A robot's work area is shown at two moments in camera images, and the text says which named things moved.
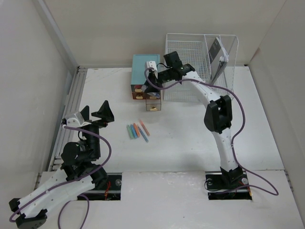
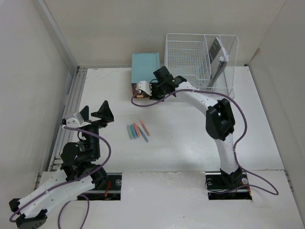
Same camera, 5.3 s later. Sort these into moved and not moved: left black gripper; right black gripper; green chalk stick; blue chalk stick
Moved: right black gripper
Not moved: left black gripper; green chalk stick; blue chalk stick
